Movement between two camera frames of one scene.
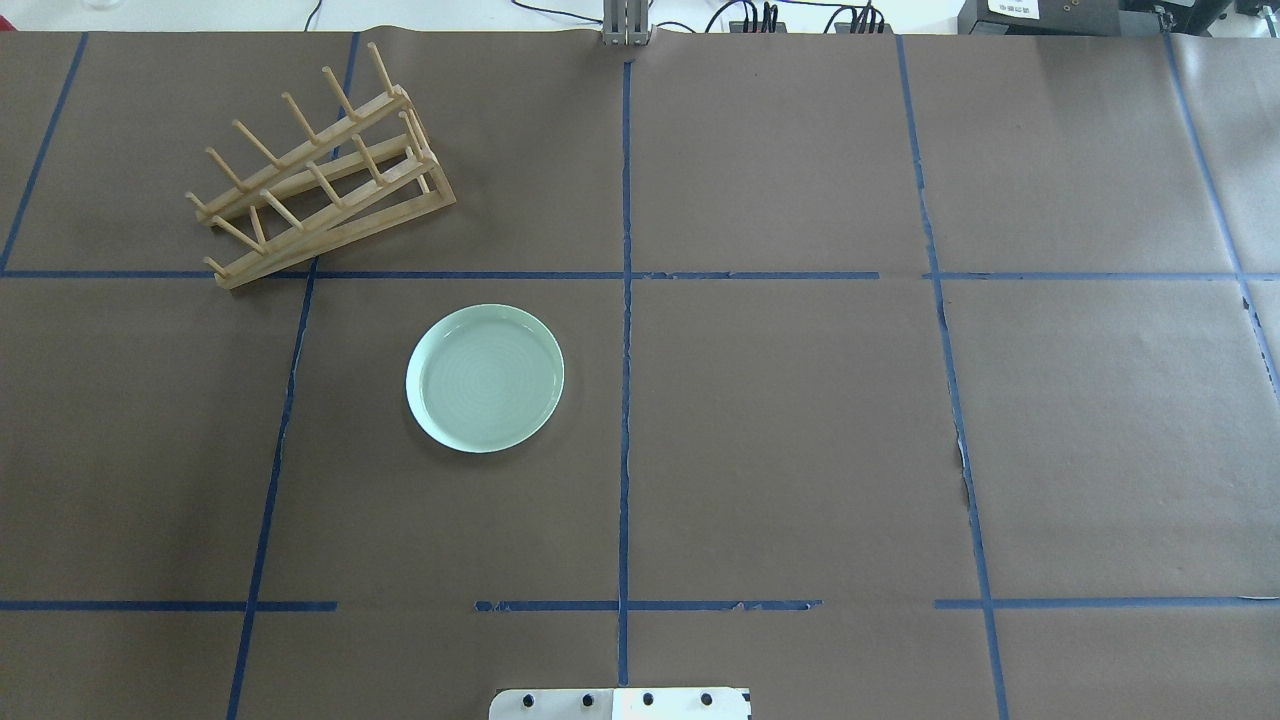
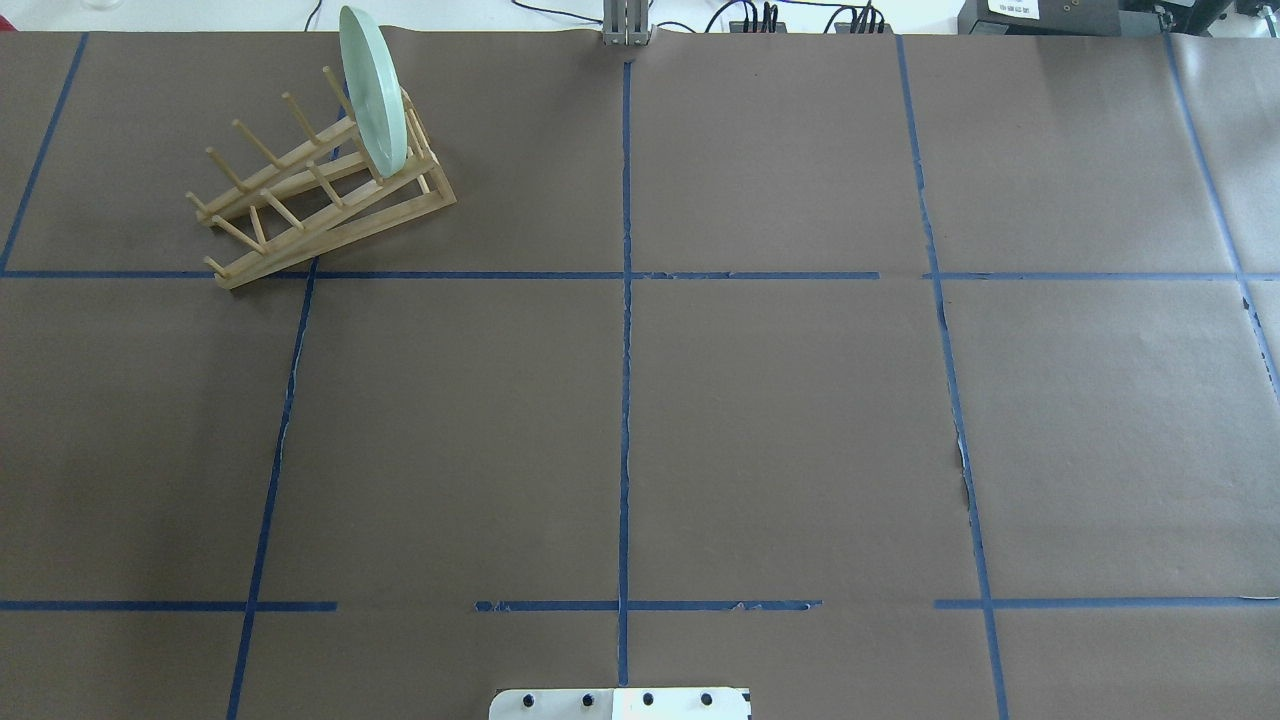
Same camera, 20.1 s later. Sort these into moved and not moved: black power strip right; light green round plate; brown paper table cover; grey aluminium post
Moved: light green round plate
Not moved: black power strip right; grey aluminium post; brown paper table cover
